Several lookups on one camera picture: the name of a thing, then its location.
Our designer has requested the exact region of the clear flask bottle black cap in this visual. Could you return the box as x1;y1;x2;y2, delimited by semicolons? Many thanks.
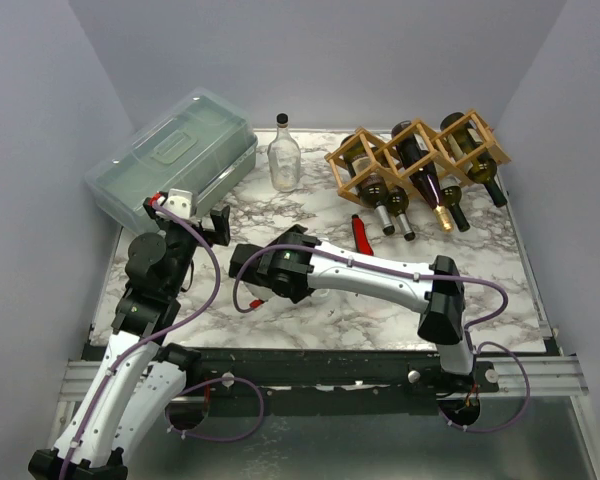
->
267;113;301;192

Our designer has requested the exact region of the clear glass bottle blue cap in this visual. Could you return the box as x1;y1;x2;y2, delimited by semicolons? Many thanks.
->
312;289;330;301

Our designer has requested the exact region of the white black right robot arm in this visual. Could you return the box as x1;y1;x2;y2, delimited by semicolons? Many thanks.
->
229;225;477;392

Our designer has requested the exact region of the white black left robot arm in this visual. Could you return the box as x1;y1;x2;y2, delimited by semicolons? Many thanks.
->
28;189;230;479

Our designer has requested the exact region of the wooden wine rack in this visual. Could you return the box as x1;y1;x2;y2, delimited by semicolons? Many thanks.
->
325;109;511;205

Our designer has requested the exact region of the green bottle Italia label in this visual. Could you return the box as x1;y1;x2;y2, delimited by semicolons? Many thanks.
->
343;142;395;236

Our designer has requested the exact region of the dark red wine bottle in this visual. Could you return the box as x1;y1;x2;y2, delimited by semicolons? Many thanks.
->
396;131;453;232

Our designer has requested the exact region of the green wine bottle far right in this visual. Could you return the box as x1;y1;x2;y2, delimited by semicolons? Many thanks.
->
442;120;507;208

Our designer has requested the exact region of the green plastic toolbox clear lid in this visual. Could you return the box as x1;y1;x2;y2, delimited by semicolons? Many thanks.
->
85;88;258;235

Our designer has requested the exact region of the red black corkscrew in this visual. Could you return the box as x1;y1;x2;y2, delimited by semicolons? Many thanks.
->
351;214;374;256

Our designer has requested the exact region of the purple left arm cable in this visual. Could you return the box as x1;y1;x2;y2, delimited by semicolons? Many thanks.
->
59;204;266;480

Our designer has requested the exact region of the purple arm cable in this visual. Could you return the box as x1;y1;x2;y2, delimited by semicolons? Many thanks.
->
232;244;533;435
59;204;266;480

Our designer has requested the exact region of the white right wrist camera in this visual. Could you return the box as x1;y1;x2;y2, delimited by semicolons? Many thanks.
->
245;283;275;309

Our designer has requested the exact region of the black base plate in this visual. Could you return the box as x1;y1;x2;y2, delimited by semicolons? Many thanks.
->
79;327;564;419

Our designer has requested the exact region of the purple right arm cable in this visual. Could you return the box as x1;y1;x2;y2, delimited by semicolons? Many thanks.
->
232;244;533;435

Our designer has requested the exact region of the aluminium rail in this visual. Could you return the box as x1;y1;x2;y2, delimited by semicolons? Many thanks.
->
59;355;589;402

